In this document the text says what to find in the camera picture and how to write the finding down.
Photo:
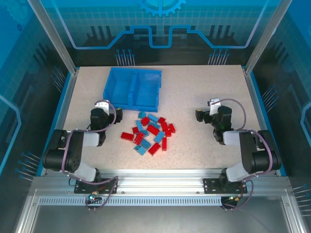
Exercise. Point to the red lego brick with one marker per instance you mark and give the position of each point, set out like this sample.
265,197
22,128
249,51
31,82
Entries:
145,121
164,144
161,120
154,148
153,130
127,136
135,130
168,133
164,126
138,138
171,128

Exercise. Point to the blue lego brick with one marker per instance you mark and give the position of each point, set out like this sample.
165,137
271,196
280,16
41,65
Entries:
139,125
142,114
154,126
145,132
152,117
159,137
140,149
145,143

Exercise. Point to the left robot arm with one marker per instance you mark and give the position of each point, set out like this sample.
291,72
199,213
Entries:
73,155

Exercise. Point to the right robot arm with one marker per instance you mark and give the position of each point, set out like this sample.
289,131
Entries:
257,157

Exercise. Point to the blue plastic bin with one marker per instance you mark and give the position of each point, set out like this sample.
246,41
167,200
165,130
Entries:
116,85
148,85

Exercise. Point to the blue table border strip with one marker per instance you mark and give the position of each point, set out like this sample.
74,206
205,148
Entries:
255,88
65,83

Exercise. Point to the small connector with light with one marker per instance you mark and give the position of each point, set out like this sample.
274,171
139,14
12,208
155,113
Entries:
233,199
93,197

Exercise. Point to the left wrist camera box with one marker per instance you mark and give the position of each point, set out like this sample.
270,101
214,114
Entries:
103,106

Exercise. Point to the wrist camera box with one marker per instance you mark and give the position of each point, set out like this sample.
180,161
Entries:
214,106
103,106

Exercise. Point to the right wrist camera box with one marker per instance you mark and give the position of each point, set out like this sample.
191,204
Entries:
214,106

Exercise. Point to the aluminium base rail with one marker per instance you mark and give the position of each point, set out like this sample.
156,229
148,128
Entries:
158,182

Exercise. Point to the aluminium frame post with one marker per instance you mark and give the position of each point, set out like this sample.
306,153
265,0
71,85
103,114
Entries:
53,38
264,38

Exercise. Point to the aluminium lower frame tray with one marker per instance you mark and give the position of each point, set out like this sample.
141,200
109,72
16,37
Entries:
158,218

